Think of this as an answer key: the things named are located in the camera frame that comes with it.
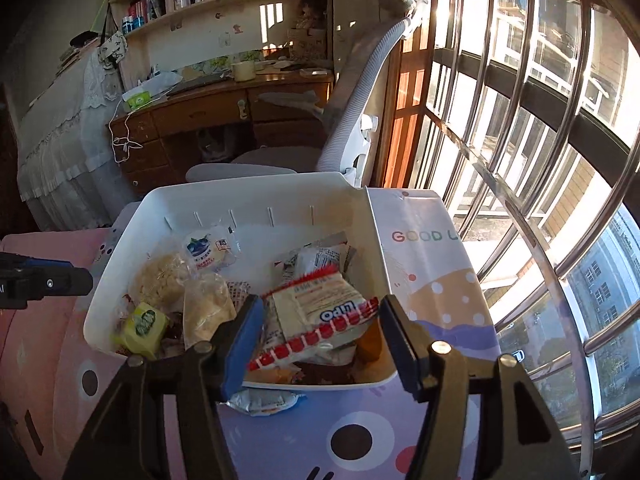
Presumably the white lace furniture cover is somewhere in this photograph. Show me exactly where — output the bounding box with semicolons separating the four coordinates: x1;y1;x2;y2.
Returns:
15;42;126;228

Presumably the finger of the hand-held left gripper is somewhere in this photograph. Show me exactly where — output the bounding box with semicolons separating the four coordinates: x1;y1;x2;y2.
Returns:
20;268;94;302
0;255;72;270

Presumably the clear rice crisp packet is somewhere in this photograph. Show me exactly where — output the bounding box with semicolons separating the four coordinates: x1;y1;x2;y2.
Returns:
129;252;191;313
182;272;238;351

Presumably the white cable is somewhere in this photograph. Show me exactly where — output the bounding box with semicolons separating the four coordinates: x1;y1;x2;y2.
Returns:
107;100;143;163

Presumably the doll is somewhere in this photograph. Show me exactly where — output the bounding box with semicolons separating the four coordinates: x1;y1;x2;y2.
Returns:
295;0;326;31

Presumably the blueberry print snack packet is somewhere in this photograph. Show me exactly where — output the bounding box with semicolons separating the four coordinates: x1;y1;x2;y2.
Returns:
181;225;241;273

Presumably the green tissue box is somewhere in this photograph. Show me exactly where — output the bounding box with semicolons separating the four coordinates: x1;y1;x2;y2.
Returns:
122;90;153;111

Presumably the white plastic bag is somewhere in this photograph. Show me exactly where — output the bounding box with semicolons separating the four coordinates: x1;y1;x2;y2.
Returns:
147;71;183;92

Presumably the grey office chair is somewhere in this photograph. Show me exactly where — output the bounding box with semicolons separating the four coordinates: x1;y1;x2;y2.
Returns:
186;0;431;188

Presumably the cardboard box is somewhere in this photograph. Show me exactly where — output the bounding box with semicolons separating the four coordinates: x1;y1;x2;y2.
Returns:
287;27;328;61

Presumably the white plastic bin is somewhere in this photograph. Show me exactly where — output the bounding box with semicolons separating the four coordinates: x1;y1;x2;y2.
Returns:
82;171;401;391

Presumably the cartoon printed tablecloth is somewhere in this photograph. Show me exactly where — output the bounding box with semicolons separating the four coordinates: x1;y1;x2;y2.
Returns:
50;187;503;480

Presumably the trash bin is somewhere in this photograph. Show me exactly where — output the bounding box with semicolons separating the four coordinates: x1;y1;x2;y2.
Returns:
195;127;236;161

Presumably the green snack packet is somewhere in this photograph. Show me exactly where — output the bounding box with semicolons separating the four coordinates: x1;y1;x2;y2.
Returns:
112;301;170;358

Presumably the wooden desk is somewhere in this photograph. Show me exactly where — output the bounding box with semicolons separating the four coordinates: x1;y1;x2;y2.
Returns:
105;67;335;196

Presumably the orange white oat bar packet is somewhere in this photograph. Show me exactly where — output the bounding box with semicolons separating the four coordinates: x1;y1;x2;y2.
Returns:
356;317;396;366

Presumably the pink bed sheet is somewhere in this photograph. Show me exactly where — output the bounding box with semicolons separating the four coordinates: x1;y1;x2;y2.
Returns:
0;227;113;480

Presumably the floral cloth bag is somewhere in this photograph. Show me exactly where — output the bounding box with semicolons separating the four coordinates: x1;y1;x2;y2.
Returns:
97;30;128;68

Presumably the red white cracker packet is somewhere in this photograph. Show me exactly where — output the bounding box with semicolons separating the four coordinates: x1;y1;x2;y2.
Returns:
245;266;381;372

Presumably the metal window grille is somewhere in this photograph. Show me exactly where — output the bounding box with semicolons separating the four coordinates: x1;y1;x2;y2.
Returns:
390;0;640;461

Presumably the clear white snack packet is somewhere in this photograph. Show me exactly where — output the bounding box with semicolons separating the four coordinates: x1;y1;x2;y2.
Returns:
282;242;356;281

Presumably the black keyboard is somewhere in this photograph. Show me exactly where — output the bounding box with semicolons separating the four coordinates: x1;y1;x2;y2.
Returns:
167;74;228;96

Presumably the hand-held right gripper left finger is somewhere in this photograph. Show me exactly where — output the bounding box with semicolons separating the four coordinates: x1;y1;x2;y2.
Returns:
62;294;266;480

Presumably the teal snack packet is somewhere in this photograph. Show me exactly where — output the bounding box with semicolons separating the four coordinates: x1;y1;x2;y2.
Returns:
225;389;307;417

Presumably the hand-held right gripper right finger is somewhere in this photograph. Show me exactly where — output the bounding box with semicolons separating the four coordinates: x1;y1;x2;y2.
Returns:
378;294;581;480

